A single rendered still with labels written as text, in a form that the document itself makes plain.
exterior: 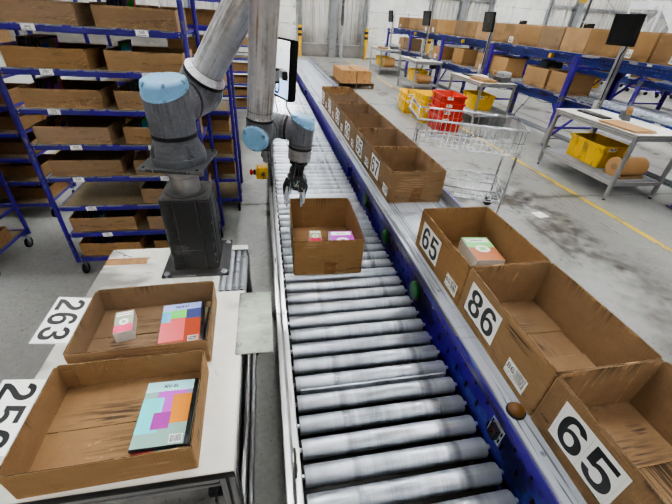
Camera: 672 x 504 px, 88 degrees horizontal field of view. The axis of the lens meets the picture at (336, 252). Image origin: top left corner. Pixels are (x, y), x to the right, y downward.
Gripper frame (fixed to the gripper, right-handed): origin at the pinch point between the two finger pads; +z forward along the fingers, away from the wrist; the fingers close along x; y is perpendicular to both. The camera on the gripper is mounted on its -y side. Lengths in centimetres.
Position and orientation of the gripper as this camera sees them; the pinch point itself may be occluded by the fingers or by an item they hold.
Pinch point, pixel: (293, 203)
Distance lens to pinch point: 153.2
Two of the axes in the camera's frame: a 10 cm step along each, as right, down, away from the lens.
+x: 9.7, 0.4, 2.4
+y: 1.8, 5.6, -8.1
